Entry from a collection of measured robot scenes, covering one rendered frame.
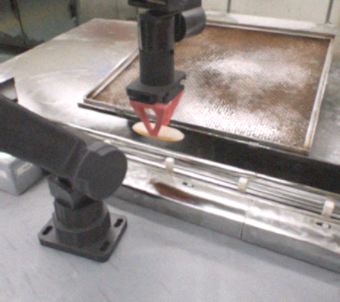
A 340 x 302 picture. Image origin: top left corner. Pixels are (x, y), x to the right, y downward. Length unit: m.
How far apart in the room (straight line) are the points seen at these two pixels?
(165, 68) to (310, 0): 3.76
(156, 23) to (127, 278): 0.37
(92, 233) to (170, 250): 0.12
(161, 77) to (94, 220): 0.24
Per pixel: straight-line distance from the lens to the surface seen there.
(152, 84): 0.56
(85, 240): 0.55
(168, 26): 0.53
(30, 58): 1.41
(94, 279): 0.54
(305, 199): 0.64
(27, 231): 0.63
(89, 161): 0.45
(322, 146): 0.71
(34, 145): 0.42
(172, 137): 0.61
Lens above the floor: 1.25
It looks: 31 degrees down
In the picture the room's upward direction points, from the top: straight up
